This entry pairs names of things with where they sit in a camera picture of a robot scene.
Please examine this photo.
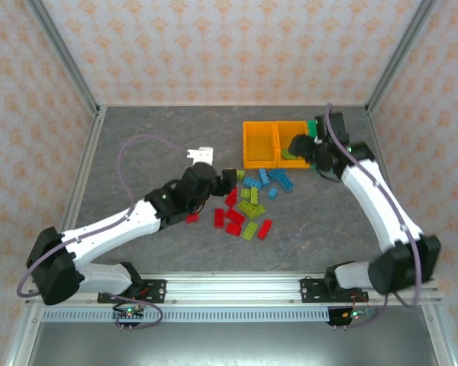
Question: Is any orange plastic bin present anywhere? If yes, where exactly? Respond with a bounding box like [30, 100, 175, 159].
[242, 120, 280, 170]
[275, 120, 312, 170]

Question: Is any grey slotted cable duct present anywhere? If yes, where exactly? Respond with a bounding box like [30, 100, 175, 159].
[40, 307, 331, 323]

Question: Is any aluminium frame post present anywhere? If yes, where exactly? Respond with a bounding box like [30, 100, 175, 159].
[24, 0, 102, 117]
[365, 0, 443, 115]

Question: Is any purple camera cable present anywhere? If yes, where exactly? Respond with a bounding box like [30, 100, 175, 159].
[326, 102, 424, 329]
[17, 135, 190, 331]

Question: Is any grey metal panel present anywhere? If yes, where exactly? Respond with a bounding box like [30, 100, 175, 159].
[26, 319, 443, 366]

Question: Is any small circuit board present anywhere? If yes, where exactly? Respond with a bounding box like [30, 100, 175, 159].
[341, 307, 372, 320]
[114, 303, 145, 320]

